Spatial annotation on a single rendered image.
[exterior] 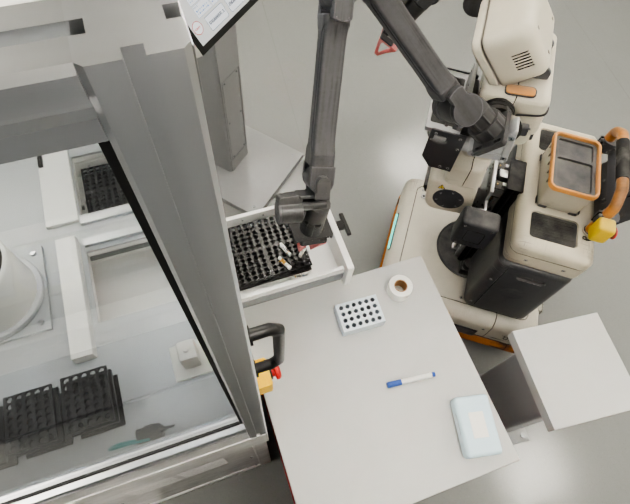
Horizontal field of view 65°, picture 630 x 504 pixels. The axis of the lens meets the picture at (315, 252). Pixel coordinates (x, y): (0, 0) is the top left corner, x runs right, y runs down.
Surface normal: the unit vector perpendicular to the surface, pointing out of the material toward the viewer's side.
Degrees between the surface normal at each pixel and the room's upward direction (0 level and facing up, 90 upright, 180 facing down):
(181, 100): 90
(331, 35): 60
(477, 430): 0
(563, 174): 0
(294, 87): 0
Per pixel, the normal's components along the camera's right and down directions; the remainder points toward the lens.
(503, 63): -0.29, 0.84
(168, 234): 0.33, 0.85
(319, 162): 0.24, 0.40
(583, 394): 0.06, -0.45
